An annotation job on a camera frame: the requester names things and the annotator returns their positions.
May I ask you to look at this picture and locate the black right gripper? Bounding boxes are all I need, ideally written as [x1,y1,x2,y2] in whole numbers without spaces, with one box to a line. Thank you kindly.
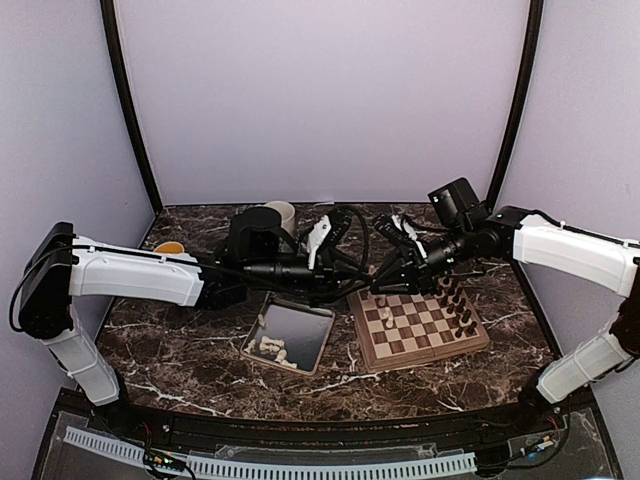
[371,223,474,295]

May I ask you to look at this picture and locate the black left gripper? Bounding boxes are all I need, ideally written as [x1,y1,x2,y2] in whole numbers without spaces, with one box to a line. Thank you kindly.
[245,248,373,307]

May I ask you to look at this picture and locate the wooden chessboard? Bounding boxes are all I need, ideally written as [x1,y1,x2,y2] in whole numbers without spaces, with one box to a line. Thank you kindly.
[348,289,490,373]

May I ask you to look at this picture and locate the silver metal tray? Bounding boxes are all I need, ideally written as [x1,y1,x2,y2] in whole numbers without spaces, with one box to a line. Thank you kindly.
[240,295,335,376]

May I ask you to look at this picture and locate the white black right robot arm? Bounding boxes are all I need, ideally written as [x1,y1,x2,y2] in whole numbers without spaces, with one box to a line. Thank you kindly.
[370,178,639,434]

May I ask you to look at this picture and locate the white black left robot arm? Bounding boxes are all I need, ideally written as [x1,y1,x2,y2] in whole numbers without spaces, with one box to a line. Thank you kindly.
[8,205,371,436]

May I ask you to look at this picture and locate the dark chess pieces row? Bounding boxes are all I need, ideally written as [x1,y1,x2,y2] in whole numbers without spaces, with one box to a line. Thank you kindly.
[435,278,479,340]

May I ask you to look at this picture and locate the white pieces pile in tray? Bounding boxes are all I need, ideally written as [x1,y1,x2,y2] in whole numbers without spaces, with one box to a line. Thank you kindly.
[242,314,298,369]

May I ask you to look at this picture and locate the white floral ceramic mug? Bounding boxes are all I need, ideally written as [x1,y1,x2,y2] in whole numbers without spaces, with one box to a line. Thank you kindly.
[264,201,296,237]

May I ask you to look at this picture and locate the white mug orange interior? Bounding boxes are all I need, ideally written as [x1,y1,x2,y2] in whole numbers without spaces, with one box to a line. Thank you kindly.
[154,241,185,255]

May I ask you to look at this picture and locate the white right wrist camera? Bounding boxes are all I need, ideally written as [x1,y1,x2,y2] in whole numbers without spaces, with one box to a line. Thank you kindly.
[373,214,427,259]

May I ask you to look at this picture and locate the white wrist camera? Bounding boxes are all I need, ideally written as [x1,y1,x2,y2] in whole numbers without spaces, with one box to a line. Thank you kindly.
[306,215,332,271]
[373,214,427,259]

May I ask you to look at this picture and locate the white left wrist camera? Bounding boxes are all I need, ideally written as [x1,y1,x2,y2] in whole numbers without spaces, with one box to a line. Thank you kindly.
[306,215,332,271]

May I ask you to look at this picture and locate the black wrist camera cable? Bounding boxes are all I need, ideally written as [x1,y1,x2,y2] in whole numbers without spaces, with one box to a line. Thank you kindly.
[324,205,371,281]

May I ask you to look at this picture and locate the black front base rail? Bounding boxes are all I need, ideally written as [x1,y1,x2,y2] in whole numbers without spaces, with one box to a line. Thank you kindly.
[36,388,611,464]

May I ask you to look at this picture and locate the right black frame post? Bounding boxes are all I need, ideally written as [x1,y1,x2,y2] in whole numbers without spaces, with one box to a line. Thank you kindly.
[485,0,544,210]

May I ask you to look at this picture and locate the black frame post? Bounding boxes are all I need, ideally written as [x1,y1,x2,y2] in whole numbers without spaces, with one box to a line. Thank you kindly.
[485,0,544,210]
[99,0,164,215]

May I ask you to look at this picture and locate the white slotted cable duct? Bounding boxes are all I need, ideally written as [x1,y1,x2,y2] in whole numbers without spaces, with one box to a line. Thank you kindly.
[63,427,478,479]

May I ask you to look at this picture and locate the left black frame post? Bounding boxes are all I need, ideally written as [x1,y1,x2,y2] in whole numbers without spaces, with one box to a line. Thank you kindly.
[99,0,164,215]

